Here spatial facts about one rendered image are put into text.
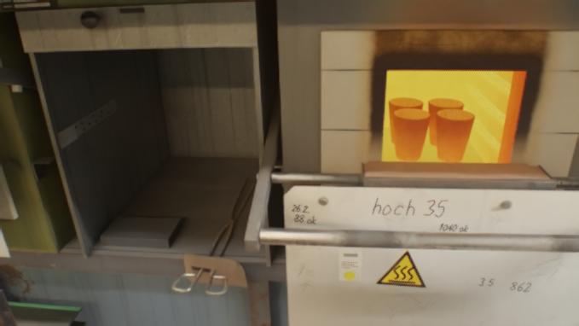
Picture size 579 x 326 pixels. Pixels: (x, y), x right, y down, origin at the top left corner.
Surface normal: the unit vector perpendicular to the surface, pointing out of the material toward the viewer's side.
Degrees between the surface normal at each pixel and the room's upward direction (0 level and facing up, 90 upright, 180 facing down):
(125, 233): 0
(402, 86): 90
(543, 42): 90
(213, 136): 90
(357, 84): 90
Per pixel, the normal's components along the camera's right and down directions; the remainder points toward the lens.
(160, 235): -0.03, -0.91
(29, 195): -0.10, 0.41
